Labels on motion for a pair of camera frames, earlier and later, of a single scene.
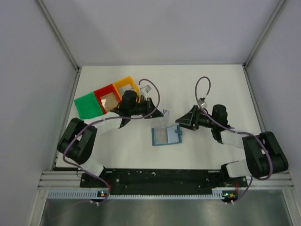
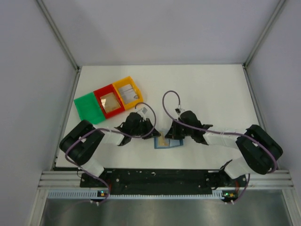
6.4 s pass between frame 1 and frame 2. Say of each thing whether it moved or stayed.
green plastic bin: stayed
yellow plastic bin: stayed
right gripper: moved
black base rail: stayed
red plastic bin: stayed
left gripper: moved
